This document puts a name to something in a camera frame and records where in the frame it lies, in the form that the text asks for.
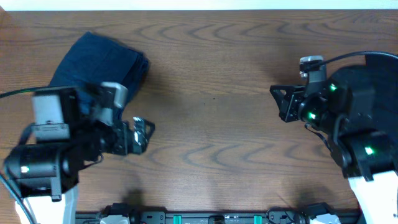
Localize folded navy shorts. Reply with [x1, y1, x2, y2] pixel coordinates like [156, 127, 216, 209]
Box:
[49, 32, 149, 103]

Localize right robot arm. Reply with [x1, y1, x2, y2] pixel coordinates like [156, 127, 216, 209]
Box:
[270, 68, 397, 223]

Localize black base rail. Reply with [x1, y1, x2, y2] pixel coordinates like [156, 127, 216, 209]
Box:
[75, 202, 366, 224]

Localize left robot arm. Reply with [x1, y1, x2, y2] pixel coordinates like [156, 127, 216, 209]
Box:
[1, 82, 155, 223]

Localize black garment with logo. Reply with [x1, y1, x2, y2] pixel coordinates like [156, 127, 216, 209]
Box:
[328, 55, 397, 138]

